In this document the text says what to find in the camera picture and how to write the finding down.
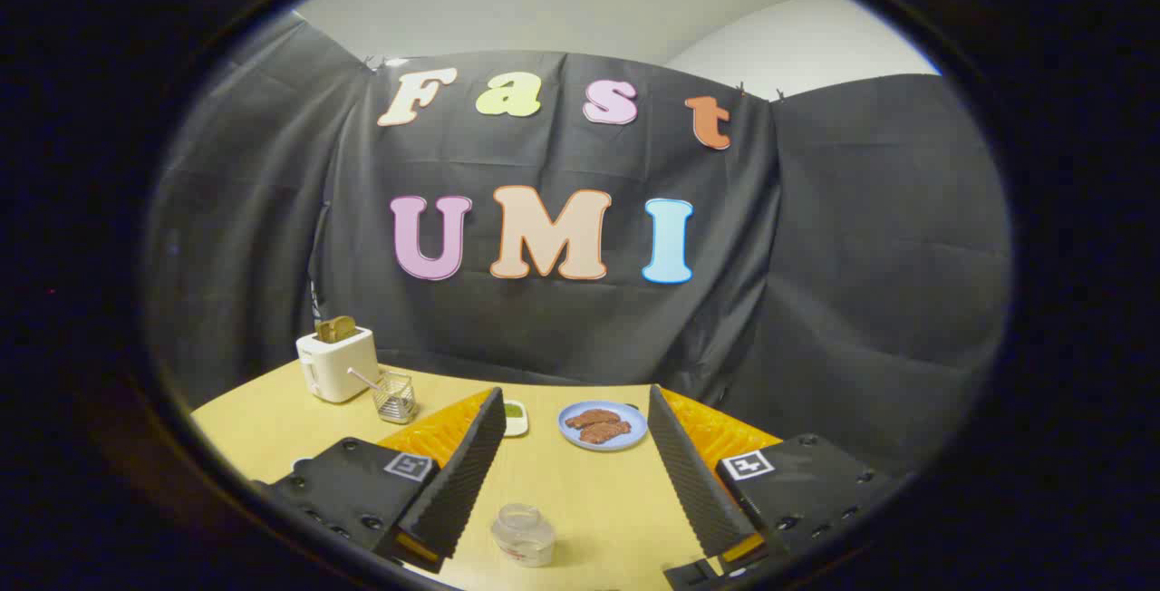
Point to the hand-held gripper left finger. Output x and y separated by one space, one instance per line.
462 473

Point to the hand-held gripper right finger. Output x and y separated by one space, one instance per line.
693 482

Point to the clear plastic bottle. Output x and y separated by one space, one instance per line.
523 537

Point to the white divided grain dish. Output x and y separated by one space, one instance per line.
515 421

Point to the blue plate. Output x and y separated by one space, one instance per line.
634 423

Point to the wooden table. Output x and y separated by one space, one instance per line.
598 500

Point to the brown meat slice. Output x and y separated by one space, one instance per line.
605 432
591 418

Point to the pink straw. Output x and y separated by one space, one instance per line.
362 379

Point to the white toaster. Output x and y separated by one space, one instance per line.
337 369

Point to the black backdrop cloth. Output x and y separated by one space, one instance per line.
544 328

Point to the brown toast slice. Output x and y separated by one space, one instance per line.
335 329

